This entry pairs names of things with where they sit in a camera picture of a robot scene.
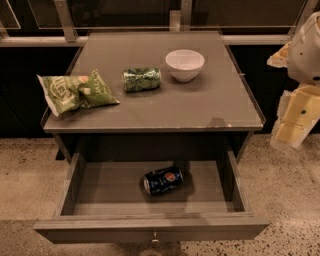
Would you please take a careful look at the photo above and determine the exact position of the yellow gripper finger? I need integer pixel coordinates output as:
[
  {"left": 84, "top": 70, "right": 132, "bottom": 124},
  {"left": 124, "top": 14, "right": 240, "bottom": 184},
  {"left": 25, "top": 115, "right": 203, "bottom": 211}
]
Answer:
[
  {"left": 270, "top": 84, "right": 320, "bottom": 149},
  {"left": 267, "top": 43, "right": 290, "bottom": 68}
]

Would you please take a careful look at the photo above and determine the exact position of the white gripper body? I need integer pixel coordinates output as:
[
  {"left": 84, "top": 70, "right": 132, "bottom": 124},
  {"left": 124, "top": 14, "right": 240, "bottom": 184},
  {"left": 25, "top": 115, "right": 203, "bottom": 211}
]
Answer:
[{"left": 287, "top": 12, "right": 320, "bottom": 85}]

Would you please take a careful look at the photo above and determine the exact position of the blue pepsi can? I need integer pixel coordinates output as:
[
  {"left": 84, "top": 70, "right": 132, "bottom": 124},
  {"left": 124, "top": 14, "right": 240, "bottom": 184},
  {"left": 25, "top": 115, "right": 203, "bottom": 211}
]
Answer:
[{"left": 143, "top": 166, "right": 183, "bottom": 195}]

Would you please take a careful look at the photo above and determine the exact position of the grey cabinet counter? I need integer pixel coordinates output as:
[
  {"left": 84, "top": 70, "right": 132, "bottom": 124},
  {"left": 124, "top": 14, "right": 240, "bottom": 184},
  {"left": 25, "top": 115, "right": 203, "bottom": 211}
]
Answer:
[{"left": 39, "top": 30, "right": 267, "bottom": 164}]

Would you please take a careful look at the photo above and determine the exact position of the green soda can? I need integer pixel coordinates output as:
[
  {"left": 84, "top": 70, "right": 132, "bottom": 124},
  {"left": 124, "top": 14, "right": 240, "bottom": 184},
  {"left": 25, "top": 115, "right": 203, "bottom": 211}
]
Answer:
[{"left": 122, "top": 67, "right": 161, "bottom": 93}]

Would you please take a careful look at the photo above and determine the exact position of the metal drawer knob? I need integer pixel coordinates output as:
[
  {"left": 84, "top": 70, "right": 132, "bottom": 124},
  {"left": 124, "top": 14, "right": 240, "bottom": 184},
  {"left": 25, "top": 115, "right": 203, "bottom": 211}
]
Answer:
[{"left": 151, "top": 232, "right": 159, "bottom": 244}]

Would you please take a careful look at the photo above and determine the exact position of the open grey top drawer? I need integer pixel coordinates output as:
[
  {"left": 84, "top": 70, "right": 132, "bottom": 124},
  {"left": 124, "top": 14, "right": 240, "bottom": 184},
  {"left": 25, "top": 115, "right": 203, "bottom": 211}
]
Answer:
[{"left": 34, "top": 151, "right": 270, "bottom": 243}]

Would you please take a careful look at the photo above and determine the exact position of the white bowl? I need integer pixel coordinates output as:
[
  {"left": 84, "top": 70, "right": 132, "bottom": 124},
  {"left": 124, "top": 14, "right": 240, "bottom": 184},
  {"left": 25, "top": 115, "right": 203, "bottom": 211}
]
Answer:
[{"left": 165, "top": 49, "right": 205, "bottom": 82}]

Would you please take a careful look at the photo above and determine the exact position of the metal window railing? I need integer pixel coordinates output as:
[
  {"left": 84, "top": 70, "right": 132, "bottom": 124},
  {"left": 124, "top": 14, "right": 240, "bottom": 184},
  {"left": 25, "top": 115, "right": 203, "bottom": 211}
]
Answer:
[{"left": 0, "top": 0, "right": 320, "bottom": 48}]

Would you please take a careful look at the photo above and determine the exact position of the green chip bag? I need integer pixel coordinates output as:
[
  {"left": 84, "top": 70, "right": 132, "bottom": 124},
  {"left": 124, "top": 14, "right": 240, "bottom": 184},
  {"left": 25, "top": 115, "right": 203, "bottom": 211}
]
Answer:
[{"left": 37, "top": 70, "right": 120, "bottom": 117}]

